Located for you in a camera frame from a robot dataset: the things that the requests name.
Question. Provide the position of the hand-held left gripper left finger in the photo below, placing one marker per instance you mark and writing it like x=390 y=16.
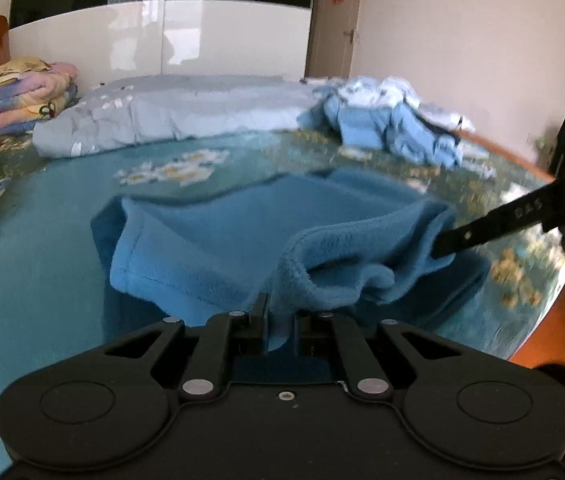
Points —
x=257 y=332

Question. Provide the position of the light blue quilt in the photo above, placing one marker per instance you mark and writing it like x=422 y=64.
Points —
x=187 y=110

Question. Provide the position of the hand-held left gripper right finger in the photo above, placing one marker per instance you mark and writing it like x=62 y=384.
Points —
x=307 y=335

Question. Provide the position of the folded colourful patterned blanket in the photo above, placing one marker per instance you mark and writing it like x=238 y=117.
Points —
x=17 y=100

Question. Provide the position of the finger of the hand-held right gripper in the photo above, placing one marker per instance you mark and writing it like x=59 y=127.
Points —
x=487 y=227

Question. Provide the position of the white glossy wardrobe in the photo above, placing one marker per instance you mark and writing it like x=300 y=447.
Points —
x=162 y=15

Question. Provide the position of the blue fleece garment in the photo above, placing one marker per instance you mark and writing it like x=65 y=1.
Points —
x=242 y=240

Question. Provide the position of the white striped garment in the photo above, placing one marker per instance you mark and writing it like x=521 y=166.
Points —
x=387 y=91

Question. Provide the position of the pile of light blue clothes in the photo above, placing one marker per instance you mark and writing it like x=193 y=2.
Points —
x=387 y=130

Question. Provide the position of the orange wooden bed frame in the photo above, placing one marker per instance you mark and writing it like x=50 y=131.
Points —
x=552 y=320

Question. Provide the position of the beige room door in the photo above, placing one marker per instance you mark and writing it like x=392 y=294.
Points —
x=335 y=25

